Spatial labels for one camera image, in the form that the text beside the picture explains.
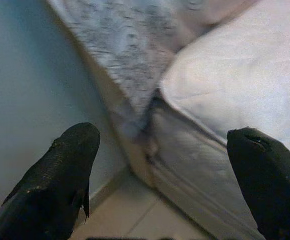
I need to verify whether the printed grey white headboard cushion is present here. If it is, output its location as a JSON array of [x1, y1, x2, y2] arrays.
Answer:
[[46, 0, 185, 131]]

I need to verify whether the grey mattress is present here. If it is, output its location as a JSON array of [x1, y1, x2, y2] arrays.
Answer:
[[104, 89, 265, 240]]

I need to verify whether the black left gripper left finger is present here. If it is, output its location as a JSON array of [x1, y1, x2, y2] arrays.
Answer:
[[0, 121, 101, 240]]

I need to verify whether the white quilted mattress pad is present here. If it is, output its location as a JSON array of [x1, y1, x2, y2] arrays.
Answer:
[[158, 0, 290, 166]]

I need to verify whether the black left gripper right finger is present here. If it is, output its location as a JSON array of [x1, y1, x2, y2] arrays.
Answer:
[[226, 126, 290, 240]]

